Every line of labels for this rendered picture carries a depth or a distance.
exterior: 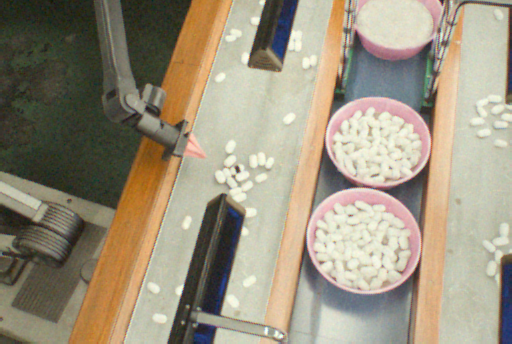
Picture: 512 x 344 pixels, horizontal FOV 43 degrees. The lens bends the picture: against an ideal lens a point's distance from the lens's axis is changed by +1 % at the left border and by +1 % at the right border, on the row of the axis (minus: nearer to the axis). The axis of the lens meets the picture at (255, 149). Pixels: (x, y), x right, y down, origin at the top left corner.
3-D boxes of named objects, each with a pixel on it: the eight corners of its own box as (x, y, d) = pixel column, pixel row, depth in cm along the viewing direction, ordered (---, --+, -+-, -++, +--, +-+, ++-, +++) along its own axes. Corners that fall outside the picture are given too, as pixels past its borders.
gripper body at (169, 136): (191, 121, 163) (167, 107, 159) (180, 155, 157) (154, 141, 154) (178, 129, 167) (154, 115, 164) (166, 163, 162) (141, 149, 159)
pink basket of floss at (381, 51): (382, 83, 188) (386, 62, 180) (331, 24, 200) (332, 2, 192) (456, 44, 194) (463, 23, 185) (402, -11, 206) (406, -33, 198)
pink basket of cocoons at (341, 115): (336, 209, 168) (338, 192, 160) (315, 124, 182) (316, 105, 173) (437, 193, 169) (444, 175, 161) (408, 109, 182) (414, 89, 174)
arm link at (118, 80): (79, -33, 166) (104, -55, 160) (98, -27, 171) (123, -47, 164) (100, 123, 155) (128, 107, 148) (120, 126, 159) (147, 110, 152)
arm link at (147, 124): (125, 130, 157) (137, 120, 153) (132, 109, 161) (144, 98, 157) (149, 143, 160) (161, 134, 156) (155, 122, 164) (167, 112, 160)
